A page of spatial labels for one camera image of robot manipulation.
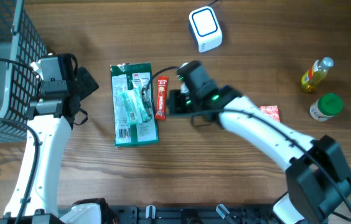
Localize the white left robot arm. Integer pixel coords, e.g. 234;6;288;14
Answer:
4;54;99;218

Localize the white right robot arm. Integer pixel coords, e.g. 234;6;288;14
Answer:
166;86;351;223

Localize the green 3M sponge package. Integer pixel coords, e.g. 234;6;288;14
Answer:
110;63;159;147

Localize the yellow oil bottle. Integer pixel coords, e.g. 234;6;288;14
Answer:
301;57;334;93

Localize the black wire basket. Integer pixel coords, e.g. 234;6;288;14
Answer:
0;0;47;142

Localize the green lid white jar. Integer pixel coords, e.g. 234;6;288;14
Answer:
309;93;344;122

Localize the red Nescafe stick sachet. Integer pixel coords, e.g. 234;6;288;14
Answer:
155;76;169;121

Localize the white barcode scanner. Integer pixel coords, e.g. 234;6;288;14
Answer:
189;6;223;53

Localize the black mounting rail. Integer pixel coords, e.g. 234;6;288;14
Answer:
0;198;280;224

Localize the red tissue pack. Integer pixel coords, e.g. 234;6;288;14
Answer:
260;105;280;122

